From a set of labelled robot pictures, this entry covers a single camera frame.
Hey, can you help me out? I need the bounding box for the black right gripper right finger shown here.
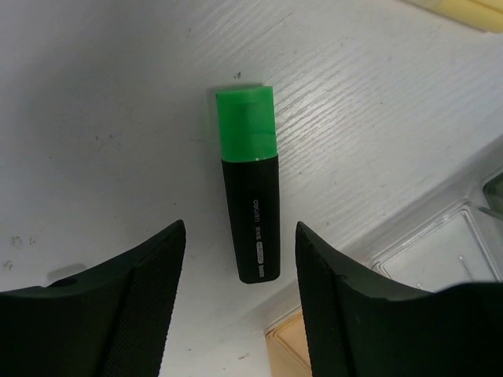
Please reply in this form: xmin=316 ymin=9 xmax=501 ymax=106
xmin=296 ymin=223 xmax=502 ymax=376

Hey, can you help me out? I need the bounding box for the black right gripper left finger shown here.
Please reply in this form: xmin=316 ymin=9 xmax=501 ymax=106
xmin=1 ymin=221 xmax=186 ymax=376

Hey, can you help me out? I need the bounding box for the orange translucent plastic container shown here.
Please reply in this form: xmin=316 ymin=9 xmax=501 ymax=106
xmin=265 ymin=309 xmax=312 ymax=377

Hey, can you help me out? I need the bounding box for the clear plastic container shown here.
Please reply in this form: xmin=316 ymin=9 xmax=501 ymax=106
xmin=372 ymin=200 xmax=502 ymax=292

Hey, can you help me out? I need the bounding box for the dark grey plastic container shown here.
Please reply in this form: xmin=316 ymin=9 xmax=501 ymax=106
xmin=475 ymin=167 xmax=502 ymax=225

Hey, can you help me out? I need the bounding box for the green cap black highlighter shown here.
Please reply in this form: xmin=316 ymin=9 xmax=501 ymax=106
xmin=215 ymin=86 xmax=281 ymax=284

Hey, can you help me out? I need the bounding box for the yellow translucent glue stick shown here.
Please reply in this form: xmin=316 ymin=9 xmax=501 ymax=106
xmin=406 ymin=0 xmax=502 ymax=34

